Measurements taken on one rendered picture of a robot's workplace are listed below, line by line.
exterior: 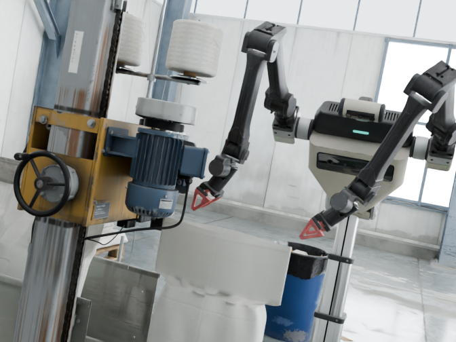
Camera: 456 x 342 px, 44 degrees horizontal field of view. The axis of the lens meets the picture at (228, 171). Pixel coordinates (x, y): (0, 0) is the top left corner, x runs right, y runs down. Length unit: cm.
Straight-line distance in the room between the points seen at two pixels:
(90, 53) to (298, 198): 855
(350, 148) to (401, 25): 804
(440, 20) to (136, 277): 842
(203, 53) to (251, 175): 852
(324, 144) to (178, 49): 75
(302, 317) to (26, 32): 518
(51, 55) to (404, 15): 577
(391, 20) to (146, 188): 884
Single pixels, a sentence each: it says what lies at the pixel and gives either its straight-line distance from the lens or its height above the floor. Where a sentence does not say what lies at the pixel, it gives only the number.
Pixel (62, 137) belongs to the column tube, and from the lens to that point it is 169.
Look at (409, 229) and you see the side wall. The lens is 988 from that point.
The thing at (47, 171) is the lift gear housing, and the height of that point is 116.
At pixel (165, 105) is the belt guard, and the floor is 140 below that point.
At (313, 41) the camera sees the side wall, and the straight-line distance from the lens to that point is 1024.
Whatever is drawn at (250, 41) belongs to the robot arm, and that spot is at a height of 166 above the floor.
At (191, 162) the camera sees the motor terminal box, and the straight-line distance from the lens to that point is 163.
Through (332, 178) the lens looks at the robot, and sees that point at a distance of 228.
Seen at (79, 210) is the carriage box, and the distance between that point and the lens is 165.
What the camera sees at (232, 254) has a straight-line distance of 190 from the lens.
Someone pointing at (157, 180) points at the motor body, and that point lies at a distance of 160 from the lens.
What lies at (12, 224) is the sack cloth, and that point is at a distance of 231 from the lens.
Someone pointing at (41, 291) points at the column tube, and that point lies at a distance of 176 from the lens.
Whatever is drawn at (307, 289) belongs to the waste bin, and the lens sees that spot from 411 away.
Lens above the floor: 134
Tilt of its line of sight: 3 degrees down
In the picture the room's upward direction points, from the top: 10 degrees clockwise
